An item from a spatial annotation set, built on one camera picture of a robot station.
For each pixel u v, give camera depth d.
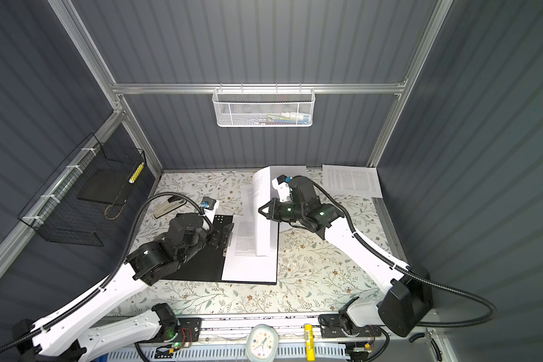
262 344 0.69
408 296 0.40
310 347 0.69
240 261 0.89
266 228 0.69
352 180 1.16
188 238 0.52
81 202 0.72
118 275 0.45
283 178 0.69
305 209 0.57
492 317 0.40
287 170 1.23
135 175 0.81
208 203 0.60
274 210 0.64
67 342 0.40
